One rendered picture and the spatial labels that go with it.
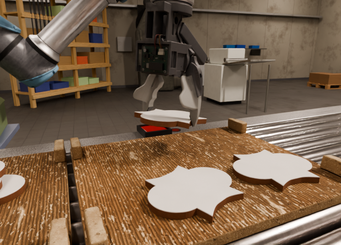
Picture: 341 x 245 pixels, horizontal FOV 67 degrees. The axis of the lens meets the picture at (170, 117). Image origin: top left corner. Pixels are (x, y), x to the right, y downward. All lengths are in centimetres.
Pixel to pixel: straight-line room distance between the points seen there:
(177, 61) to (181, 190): 21
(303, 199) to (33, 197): 37
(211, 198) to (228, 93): 531
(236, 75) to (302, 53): 649
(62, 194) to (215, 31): 919
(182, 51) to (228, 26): 928
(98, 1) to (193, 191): 71
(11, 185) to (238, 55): 537
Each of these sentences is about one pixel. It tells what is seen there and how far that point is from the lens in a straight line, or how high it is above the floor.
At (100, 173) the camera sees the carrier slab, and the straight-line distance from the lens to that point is 45.
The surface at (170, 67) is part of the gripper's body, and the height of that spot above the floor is 111.
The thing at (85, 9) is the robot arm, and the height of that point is 126.
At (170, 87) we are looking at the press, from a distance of 750.
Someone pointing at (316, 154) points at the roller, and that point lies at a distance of 65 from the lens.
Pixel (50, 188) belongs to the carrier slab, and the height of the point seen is 94.
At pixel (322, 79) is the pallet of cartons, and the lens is 938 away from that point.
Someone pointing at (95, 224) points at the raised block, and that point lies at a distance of 29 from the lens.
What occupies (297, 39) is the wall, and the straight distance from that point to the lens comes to 1165.
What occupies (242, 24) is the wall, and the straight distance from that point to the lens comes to 1005.
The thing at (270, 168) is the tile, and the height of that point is 95.
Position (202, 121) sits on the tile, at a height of 100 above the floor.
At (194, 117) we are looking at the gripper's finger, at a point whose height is 102.
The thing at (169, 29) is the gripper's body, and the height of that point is 117.
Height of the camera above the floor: 113
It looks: 14 degrees down
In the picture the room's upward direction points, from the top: straight up
